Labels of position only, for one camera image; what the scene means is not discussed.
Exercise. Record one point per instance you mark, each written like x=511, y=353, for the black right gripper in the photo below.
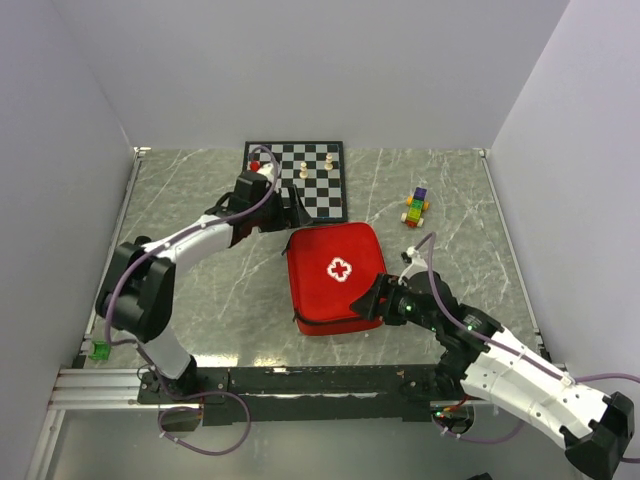
x=385, y=287

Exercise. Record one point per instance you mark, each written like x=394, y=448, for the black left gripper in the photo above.
x=294, y=217

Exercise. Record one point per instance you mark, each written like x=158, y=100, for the red black medicine case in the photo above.
x=329, y=268

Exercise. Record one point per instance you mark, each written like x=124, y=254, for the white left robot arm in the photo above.
x=136, y=296

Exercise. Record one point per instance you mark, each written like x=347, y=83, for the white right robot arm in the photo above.
x=485, y=360

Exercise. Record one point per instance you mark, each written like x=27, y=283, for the black white chessboard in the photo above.
x=323, y=191

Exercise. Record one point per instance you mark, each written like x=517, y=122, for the cream chess queen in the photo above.
x=328, y=163

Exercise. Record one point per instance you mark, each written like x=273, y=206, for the colourful toy block car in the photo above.
x=417, y=204

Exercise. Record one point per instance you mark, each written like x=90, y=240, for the green clip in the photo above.
x=100, y=350

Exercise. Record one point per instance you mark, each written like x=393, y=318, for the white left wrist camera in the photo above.
x=267, y=169

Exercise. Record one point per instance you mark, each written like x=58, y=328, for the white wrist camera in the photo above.
x=414, y=264
x=267, y=169

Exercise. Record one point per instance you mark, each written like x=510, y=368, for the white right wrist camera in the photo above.
x=414, y=264

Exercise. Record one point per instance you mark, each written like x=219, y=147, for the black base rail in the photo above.
x=308, y=393

